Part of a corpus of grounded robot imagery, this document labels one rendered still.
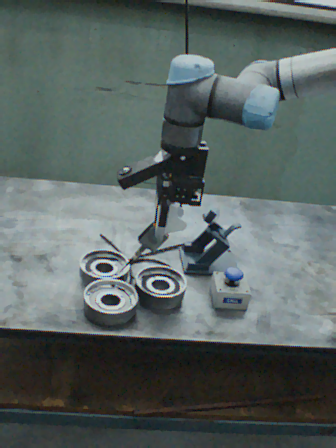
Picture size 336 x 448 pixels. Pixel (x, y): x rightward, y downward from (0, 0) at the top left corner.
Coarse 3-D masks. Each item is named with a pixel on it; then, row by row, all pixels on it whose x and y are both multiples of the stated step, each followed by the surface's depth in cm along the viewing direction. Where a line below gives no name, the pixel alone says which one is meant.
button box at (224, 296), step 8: (216, 272) 122; (216, 280) 119; (224, 280) 120; (240, 280) 120; (216, 288) 117; (224, 288) 117; (232, 288) 118; (240, 288) 118; (248, 288) 118; (216, 296) 117; (224, 296) 117; (232, 296) 117; (240, 296) 117; (248, 296) 117; (216, 304) 118; (224, 304) 118; (232, 304) 118; (240, 304) 118; (248, 304) 118
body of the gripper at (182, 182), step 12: (204, 144) 107; (180, 156) 103; (192, 156) 105; (204, 156) 106; (180, 168) 107; (192, 168) 107; (204, 168) 107; (156, 180) 113; (168, 180) 106; (180, 180) 106; (192, 180) 107; (204, 180) 107; (168, 192) 107; (180, 192) 108; (192, 192) 107; (192, 204) 109
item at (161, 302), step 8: (144, 272) 121; (152, 272) 121; (160, 272) 122; (168, 272) 122; (176, 272) 121; (136, 280) 116; (152, 280) 119; (160, 280) 120; (168, 280) 120; (184, 280) 119; (136, 288) 116; (152, 288) 117; (160, 288) 121; (168, 288) 119; (184, 288) 116; (144, 296) 115; (152, 296) 113; (160, 296) 113; (168, 296) 113; (176, 296) 114; (184, 296) 118; (144, 304) 116; (152, 304) 115; (160, 304) 114; (168, 304) 115; (176, 304) 117
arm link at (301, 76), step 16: (256, 64) 108; (272, 64) 105; (288, 64) 103; (304, 64) 102; (320, 64) 100; (272, 80) 104; (288, 80) 103; (304, 80) 102; (320, 80) 101; (288, 96) 105; (304, 96) 105
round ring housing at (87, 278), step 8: (88, 256) 123; (104, 256) 124; (112, 256) 125; (120, 256) 124; (80, 264) 119; (96, 264) 122; (104, 264) 123; (112, 264) 122; (80, 272) 119; (96, 272) 119; (104, 272) 124; (112, 272) 120; (128, 272) 120; (88, 280) 117; (96, 280) 116; (120, 280) 118
